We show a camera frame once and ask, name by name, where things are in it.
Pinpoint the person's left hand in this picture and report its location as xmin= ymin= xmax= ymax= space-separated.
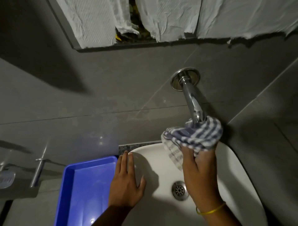
xmin=108 ymin=151 xmax=147 ymax=208

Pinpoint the wall mirror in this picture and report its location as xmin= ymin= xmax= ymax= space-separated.
xmin=46 ymin=0 xmax=298 ymax=53

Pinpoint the blue white checked cloth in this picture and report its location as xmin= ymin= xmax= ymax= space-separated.
xmin=161 ymin=115 xmax=223 ymax=171

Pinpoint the metal sink drain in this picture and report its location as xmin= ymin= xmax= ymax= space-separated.
xmin=172 ymin=181 xmax=190 ymax=201

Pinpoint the yellow wrist band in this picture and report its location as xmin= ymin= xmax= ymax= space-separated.
xmin=196 ymin=201 xmax=226 ymax=216

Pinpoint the blue plastic tray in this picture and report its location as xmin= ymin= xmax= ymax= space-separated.
xmin=54 ymin=156 xmax=119 ymax=226

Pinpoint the chrome soap dish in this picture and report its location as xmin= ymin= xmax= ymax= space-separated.
xmin=0 ymin=161 xmax=17 ymax=189

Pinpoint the person's right hand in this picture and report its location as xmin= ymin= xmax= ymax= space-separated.
xmin=182 ymin=142 xmax=224 ymax=211

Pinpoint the white paper towel sheet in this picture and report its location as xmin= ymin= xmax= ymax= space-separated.
xmin=196 ymin=0 xmax=298 ymax=39
xmin=135 ymin=0 xmax=203 ymax=43
xmin=55 ymin=0 xmax=140 ymax=49

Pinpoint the white ceramic sink basin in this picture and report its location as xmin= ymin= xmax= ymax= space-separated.
xmin=128 ymin=140 xmax=269 ymax=226

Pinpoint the chrome wall faucet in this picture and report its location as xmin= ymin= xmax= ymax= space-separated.
xmin=170 ymin=67 xmax=208 ymax=124

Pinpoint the person's left forearm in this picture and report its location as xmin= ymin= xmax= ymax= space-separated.
xmin=91 ymin=205 xmax=133 ymax=226

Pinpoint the person's right forearm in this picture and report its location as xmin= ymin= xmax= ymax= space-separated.
xmin=196 ymin=202 xmax=243 ymax=226

